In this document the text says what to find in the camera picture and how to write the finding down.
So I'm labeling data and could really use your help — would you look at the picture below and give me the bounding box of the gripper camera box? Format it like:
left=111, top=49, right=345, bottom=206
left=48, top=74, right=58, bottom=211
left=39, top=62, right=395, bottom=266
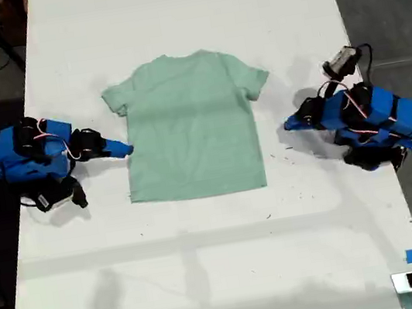
left=318, top=43, right=366, bottom=81
left=31, top=174, right=91, bottom=217

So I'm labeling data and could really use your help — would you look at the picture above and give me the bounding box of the pale green T-shirt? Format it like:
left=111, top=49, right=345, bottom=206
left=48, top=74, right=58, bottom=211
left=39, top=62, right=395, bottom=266
left=96, top=38, right=288, bottom=212

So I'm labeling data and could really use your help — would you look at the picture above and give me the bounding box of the arm red white wire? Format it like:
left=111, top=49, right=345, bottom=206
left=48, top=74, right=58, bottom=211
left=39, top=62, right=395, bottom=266
left=339, top=87, right=369, bottom=125
left=29, top=112, right=83, bottom=167

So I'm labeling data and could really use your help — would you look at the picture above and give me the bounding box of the black floor cable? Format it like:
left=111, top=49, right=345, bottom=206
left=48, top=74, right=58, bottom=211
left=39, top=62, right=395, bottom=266
left=0, top=33, right=28, bottom=74

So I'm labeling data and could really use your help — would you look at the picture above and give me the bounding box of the camera black cable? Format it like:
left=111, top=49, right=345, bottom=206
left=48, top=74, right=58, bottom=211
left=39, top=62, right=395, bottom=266
left=352, top=41, right=379, bottom=86
left=19, top=191, right=43, bottom=211

